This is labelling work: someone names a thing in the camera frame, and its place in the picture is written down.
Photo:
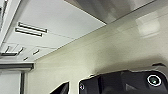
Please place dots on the white double-door base cabinet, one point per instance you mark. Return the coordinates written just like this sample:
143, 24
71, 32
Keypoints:
63, 18

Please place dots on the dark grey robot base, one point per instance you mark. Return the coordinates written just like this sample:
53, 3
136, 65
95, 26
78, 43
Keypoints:
133, 83

